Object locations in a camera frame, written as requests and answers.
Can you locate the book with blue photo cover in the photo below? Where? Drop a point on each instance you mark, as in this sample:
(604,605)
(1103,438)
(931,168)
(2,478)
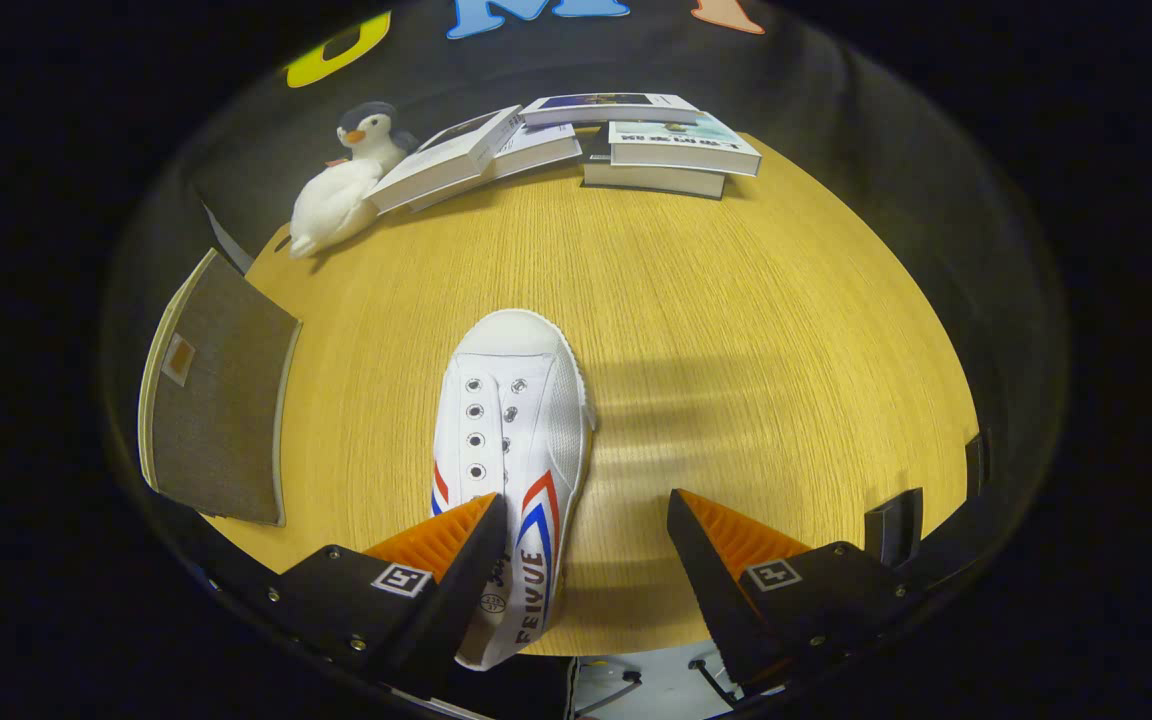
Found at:
(606,105)

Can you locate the black rectangular block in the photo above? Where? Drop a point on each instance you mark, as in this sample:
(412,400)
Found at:
(893,525)

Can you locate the navy penguin plush toy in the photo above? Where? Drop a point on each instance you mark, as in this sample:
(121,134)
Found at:
(368,135)

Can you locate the white book with dark portrait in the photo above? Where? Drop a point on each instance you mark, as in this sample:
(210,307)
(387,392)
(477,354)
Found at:
(446,160)

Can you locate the plain white book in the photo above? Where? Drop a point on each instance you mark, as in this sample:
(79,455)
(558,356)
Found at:
(536,150)

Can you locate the dark grey book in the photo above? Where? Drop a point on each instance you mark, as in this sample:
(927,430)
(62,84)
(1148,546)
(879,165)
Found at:
(651,182)

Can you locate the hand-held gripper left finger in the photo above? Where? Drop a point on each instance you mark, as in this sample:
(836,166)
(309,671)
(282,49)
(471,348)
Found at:
(456,590)

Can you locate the beige fabric storage box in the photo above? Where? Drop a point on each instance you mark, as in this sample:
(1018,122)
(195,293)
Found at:
(226,400)

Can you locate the white round plush toy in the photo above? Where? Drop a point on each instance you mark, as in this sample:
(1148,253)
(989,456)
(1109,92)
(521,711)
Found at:
(331,205)

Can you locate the white striped canvas shoe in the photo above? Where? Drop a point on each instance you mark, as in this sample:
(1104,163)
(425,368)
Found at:
(526,400)

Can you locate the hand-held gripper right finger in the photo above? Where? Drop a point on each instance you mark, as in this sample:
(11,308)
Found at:
(716,590)

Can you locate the book with pale green cover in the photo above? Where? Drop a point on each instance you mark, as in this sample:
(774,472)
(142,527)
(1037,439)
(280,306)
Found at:
(681,140)

